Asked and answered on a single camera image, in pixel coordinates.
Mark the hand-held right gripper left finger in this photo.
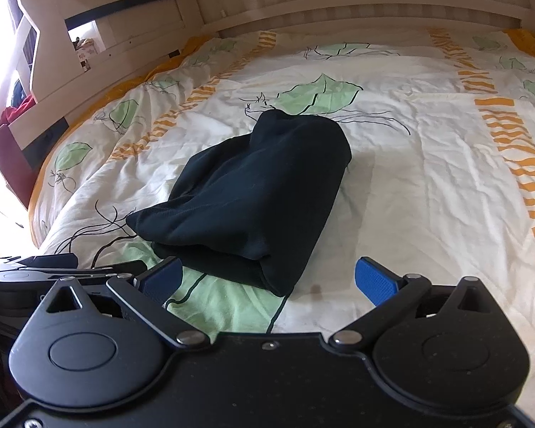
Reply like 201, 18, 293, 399
44, 258, 209, 349

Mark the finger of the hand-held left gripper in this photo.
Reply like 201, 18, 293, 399
78, 259, 149, 278
0, 252, 80, 271

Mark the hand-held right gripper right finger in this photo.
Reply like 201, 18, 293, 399
329, 256, 488, 349

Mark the dark navy hoodie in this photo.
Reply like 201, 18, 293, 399
126, 109, 353, 297

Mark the dark red box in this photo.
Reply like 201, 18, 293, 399
0, 120, 37, 208

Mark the leaf printed white duvet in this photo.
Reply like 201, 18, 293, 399
27, 27, 535, 411

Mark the red garment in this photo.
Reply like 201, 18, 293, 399
2, 93, 37, 126

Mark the light wooden shelf unit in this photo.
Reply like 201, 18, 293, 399
0, 0, 206, 174

